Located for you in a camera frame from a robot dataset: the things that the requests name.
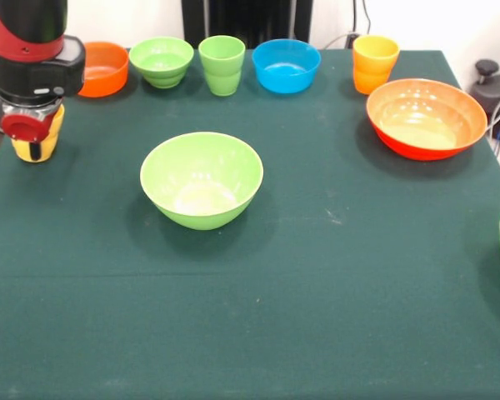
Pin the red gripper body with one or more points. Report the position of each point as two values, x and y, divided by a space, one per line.
23 127

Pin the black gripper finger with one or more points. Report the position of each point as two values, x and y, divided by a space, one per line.
36 151

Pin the yellow plastic cup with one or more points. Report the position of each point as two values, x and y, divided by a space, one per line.
375 66
50 146

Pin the small orange plastic bowl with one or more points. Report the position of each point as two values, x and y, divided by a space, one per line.
106 71

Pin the small green plastic bowl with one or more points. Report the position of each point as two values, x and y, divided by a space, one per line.
162 58

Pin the green plastic cup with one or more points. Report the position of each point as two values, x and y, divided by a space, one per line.
221 71

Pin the dark green table cloth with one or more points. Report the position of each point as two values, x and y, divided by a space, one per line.
254 291

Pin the blue plastic bowl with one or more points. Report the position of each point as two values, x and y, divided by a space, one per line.
286 66

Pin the black power plug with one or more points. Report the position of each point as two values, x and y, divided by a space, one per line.
353 40

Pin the large orange plastic bowl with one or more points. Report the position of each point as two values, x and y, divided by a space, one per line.
427 121

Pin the black knobbed equipment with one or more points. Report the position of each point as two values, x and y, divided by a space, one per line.
496 96

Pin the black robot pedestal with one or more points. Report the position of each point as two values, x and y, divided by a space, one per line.
246 18

